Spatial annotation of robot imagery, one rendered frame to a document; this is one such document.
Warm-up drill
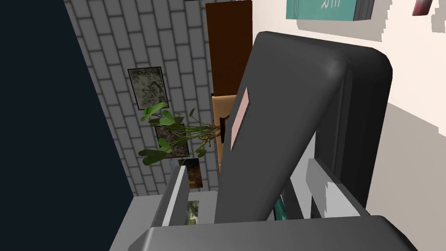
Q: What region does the dark brown tall cupboard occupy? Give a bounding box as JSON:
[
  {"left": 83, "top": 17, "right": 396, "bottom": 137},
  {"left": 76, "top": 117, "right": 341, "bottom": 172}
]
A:
[{"left": 205, "top": 0, "right": 253, "bottom": 95}]

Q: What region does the dark grey rounded box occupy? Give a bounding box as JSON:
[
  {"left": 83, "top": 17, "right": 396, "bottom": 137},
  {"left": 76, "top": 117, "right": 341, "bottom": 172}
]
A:
[{"left": 213, "top": 31, "right": 394, "bottom": 224}]

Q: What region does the pale green wall picture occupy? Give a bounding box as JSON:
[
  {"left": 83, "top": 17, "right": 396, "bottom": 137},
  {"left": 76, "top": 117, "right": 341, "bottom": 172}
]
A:
[{"left": 186, "top": 200, "right": 200, "bottom": 226}]

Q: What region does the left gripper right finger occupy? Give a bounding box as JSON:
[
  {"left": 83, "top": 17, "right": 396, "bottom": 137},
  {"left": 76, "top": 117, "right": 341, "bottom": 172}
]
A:
[{"left": 305, "top": 158, "right": 371, "bottom": 220}]

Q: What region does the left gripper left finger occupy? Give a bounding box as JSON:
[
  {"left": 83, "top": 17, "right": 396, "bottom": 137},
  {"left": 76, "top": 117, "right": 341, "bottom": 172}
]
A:
[{"left": 151, "top": 165, "right": 191, "bottom": 227}]

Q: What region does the dark red object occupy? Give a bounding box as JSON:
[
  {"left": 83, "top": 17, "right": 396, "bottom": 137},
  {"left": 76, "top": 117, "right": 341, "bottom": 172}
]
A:
[{"left": 412, "top": 0, "right": 433, "bottom": 17}]

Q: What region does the tan wooden cabinet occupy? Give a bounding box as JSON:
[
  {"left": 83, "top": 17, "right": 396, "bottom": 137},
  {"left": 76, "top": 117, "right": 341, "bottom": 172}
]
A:
[{"left": 211, "top": 94, "right": 238, "bottom": 175}]

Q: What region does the brown speckled wall picture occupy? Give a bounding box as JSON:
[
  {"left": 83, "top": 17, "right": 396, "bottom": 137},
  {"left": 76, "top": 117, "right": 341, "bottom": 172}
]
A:
[{"left": 155, "top": 123, "right": 191, "bottom": 158}]

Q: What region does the grey black-framed wall picture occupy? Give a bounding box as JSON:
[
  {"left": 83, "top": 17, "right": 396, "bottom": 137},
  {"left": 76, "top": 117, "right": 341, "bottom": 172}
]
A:
[{"left": 127, "top": 66, "right": 170, "bottom": 111}]

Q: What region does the teal book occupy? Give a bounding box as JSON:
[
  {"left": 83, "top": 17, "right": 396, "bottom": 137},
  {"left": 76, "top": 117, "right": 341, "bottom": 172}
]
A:
[{"left": 285, "top": 0, "right": 375, "bottom": 22}]

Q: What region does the orange brown wall picture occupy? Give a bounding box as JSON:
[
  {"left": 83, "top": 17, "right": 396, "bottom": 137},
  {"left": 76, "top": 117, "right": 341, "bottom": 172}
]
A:
[{"left": 180, "top": 158, "right": 204, "bottom": 190}]

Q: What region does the green leafy potted plant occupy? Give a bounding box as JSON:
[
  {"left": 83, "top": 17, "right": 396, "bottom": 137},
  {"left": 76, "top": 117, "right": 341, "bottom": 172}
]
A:
[{"left": 138, "top": 102, "right": 230, "bottom": 166}]

